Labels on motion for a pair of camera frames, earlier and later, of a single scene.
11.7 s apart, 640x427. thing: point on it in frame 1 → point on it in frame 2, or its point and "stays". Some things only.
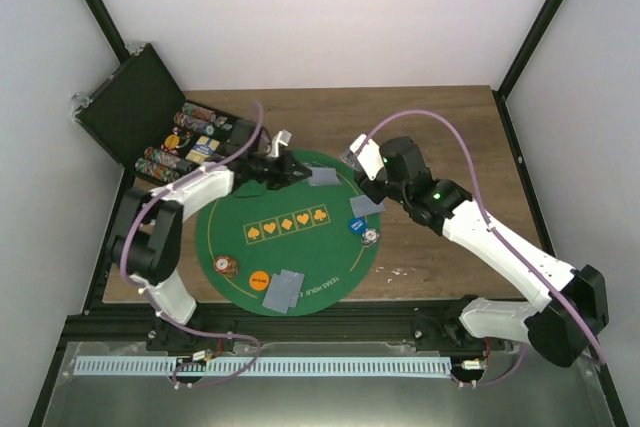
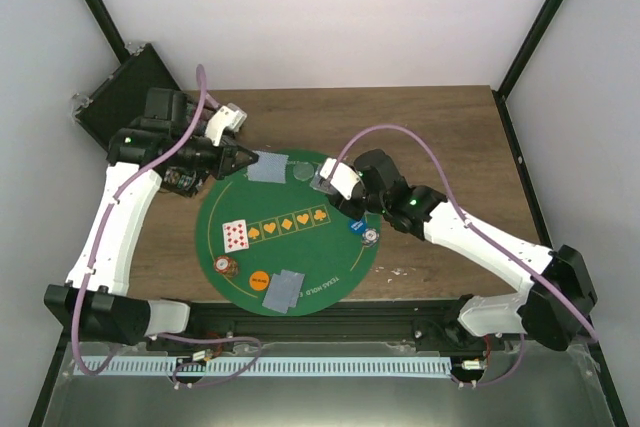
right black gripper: (374, 195) → (356, 214)
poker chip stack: (370, 236) stays
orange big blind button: (259, 280) stays
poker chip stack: (226, 265) stays
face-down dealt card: (279, 292) stays
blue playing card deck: (352, 159) → (323, 185)
